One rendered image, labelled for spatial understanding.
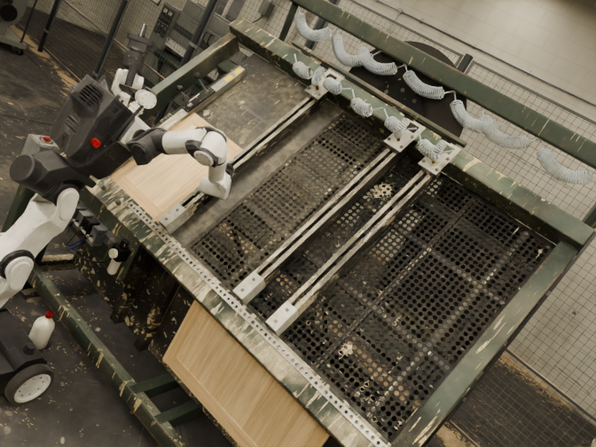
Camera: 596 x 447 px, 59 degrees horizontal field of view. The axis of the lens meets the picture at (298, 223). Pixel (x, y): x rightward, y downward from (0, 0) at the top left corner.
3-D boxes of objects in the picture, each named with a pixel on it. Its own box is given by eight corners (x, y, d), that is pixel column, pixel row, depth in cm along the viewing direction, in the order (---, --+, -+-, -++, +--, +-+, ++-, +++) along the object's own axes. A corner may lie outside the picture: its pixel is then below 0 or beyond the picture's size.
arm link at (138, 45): (130, 35, 248) (123, 59, 249) (124, 30, 238) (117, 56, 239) (156, 44, 249) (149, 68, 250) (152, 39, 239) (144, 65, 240)
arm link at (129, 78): (145, 67, 251) (138, 90, 252) (122, 58, 246) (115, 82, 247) (149, 66, 241) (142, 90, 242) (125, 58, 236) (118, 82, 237)
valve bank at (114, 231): (40, 223, 258) (57, 182, 251) (66, 223, 270) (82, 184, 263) (95, 286, 237) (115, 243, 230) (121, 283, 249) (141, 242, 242)
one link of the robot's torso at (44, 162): (18, 188, 194) (50, 152, 195) (2, 169, 199) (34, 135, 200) (69, 214, 219) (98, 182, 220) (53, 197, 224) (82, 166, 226)
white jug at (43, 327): (21, 339, 267) (35, 308, 261) (40, 335, 275) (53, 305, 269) (31, 352, 262) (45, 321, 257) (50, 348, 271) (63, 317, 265)
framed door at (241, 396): (165, 357, 270) (161, 358, 268) (212, 272, 254) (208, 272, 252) (287, 495, 232) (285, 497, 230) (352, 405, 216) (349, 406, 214)
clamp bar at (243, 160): (160, 224, 250) (142, 196, 230) (330, 84, 287) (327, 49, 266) (172, 237, 246) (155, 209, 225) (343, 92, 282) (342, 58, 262)
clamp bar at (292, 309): (264, 325, 219) (254, 301, 199) (440, 152, 256) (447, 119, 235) (281, 340, 215) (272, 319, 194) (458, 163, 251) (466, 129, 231)
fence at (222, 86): (105, 174, 270) (101, 168, 266) (240, 71, 299) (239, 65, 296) (110, 178, 268) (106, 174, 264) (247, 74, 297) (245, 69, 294)
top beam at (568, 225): (231, 38, 314) (227, 24, 306) (243, 29, 318) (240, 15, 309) (575, 257, 221) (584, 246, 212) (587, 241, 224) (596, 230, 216)
